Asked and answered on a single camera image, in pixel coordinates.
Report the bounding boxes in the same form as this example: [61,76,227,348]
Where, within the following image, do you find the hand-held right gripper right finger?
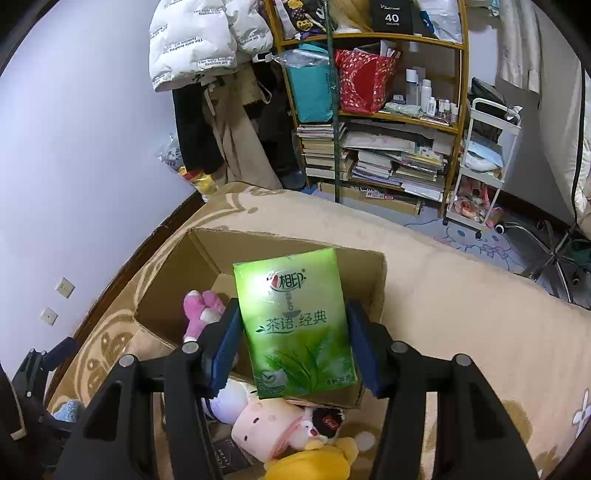
[346,302,540,480]

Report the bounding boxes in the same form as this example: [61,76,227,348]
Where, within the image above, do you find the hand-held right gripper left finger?
[54,298,245,480]

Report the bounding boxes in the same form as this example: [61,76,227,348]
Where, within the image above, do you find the green tissue pack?
[233,247,360,400]

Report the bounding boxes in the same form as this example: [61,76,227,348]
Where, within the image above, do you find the cardboard box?
[133,226,389,411]

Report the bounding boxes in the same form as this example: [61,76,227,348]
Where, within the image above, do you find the white plush toy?
[202,378,254,424]

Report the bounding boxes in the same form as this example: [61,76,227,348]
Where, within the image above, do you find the light pink plush toy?
[231,399,324,462]

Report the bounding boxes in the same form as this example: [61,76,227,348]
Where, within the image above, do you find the beige patterned blanket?
[46,182,591,480]

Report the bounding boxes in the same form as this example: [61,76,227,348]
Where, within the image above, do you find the yellow plush toy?
[264,438,360,480]

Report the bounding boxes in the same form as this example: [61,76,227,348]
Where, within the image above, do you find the patterned blue rug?
[404,203,573,278]

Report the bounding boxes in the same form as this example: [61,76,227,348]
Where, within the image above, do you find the stack of books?
[295,121,458,203]

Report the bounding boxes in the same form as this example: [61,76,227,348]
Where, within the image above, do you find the beige coat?
[203,78,283,190]

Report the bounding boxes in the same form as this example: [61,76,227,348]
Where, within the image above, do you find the black stand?
[503,217,591,296]

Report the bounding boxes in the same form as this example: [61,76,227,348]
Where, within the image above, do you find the black coat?
[172,83,225,174]

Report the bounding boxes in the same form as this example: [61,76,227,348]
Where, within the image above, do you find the white rolling cart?
[444,98,522,232]

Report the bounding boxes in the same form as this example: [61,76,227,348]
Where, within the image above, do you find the group of white bottles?
[405,67,460,123]

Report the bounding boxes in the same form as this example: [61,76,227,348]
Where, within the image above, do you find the teal bag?
[285,44,335,123]

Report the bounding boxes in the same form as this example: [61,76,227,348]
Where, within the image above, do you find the red gift bag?
[335,46,400,115]

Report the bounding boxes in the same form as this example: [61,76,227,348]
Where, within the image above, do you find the wooden bookshelf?
[265,0,471,217]

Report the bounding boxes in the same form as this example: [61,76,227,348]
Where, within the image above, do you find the white puffer jacket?
[148,0,274,93]

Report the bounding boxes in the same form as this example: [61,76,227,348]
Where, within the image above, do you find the black box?
[370,0,414,33]

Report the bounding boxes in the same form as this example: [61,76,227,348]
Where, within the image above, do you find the curtain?
[497,0,542,93]

